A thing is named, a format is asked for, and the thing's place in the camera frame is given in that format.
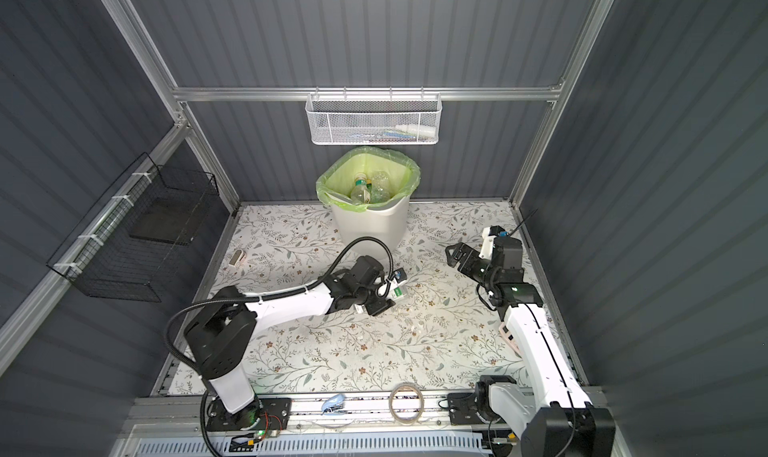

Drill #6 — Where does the green label square bottle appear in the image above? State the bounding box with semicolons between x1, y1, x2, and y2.
388;268;408;301

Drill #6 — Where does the clear square bottle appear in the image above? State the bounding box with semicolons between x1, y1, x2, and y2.
349;173;371;205

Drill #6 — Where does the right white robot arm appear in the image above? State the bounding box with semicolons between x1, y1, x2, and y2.
445;226;616;456

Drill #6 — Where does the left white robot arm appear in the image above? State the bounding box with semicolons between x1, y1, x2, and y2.
183;256;394;415

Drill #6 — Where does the white plastic trash bin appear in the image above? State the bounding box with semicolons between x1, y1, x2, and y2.
330;196;410;252

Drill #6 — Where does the green bin liner bag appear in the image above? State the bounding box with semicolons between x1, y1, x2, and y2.
316;146;421;212

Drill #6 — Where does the roll of clear tape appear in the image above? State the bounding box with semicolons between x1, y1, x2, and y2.
387;382;425;425

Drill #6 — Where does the small white pink device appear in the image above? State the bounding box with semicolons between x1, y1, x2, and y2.
228;249;247;267

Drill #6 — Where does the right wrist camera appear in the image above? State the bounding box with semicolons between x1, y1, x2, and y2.
479;225;507;260

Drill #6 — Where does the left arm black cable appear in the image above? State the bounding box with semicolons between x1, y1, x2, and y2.
164;236;395;374

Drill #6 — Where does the white wire mesh basket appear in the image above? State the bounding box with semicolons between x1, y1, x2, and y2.
305;94;443;146

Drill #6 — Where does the black wire wall basket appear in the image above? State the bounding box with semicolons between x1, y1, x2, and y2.
47;153;219;303

